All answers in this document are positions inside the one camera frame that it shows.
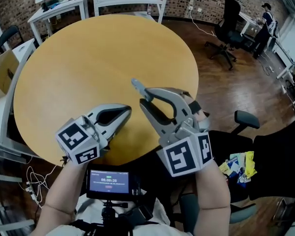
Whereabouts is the person's right forearm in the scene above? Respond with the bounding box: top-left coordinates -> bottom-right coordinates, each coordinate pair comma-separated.
194,160 -> 232,236

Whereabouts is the white cabinet desk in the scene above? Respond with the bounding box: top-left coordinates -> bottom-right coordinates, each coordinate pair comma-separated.
0,38 -> 37,163

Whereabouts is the white metal rack frame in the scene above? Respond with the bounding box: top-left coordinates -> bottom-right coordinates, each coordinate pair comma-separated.
0,153 -> 35,231

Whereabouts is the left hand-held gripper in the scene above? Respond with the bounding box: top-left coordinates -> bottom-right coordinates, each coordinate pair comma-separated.
55,104 -> 133,166

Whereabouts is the person's left forearm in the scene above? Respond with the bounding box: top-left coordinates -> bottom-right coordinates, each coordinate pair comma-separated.
36,160 -> 89,236

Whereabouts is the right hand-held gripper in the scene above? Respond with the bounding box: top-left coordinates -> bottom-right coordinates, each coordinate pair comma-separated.
139,87 -> 214,178

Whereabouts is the round wooden table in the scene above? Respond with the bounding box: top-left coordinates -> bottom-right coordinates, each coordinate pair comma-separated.
13,14 -> 200,166

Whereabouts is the black chest harness mount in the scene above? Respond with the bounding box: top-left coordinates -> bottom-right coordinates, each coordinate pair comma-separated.
68,199 -> 161,236

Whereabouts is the blue item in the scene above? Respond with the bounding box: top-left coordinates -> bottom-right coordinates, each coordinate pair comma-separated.
48,0 -> 62,10

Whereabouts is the black mesh office chair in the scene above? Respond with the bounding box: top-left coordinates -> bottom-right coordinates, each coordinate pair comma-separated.
207,110 -> 295,231

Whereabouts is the person's white shirt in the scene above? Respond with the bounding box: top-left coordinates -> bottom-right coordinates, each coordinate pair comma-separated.
46,195 -> 195,236

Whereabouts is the small white table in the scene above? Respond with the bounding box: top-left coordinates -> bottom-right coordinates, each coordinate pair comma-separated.
28,0 -> 89,45

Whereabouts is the white metal shelf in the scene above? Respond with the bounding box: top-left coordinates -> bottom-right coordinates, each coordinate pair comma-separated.
92,0 -> 171,25

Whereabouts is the white work desk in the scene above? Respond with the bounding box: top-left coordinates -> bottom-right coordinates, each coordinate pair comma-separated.
237,11 -> 264,53

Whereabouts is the white floor cable tangle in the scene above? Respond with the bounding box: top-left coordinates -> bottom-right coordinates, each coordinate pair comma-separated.
18,165 -> 58,209

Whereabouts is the cardboard box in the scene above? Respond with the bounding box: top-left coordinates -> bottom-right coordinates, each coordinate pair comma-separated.
0,49 -> 20,102

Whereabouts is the black metal frame chair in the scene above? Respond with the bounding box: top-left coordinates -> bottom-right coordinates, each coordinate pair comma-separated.
0,25 -> 24,51

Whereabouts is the person's right hand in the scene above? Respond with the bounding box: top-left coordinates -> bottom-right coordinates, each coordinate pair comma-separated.
183,93 -> 210,132

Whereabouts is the black chest monitor screen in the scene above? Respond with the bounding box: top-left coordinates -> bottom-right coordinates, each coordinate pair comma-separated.
86,170 -> 141,202

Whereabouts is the white power strip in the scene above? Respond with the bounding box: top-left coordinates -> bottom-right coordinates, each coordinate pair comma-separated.
25,180 -> 38,202

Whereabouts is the blue and silver snack packet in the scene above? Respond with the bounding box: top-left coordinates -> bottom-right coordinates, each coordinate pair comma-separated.
236,173 -> 248,188

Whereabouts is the white wall charger cable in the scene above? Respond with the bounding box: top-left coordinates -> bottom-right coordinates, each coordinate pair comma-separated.
187,5 -> 216,37

